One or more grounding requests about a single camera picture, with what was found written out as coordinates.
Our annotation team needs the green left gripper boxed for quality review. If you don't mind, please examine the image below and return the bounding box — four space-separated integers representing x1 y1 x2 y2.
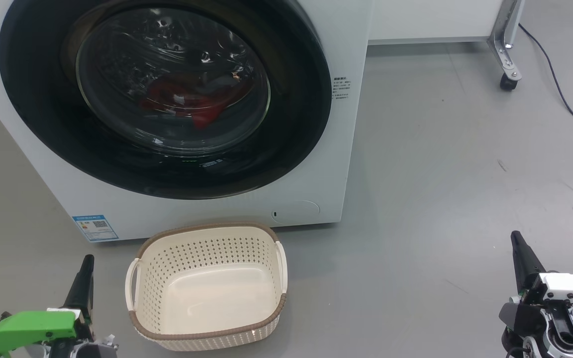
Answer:
0 255 95 357

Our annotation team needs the black round glass washer door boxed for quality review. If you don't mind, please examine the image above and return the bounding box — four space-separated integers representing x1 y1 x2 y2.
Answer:
0 0 333 200

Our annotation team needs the red and white garment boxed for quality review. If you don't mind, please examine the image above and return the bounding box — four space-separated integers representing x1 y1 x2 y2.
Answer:
140 75 247 131

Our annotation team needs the white front-load washing machine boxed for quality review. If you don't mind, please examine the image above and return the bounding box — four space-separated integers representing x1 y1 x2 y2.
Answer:
0 0 374 243

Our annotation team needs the cream perforated laundry basket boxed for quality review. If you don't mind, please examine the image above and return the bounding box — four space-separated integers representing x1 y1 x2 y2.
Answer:
125 222 288 352

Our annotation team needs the blue energy label sticker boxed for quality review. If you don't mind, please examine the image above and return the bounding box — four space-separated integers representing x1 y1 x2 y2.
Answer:
72 215 119 243

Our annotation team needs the thin black floor cable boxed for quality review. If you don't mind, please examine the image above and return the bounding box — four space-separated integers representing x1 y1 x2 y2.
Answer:
518 22 573 148

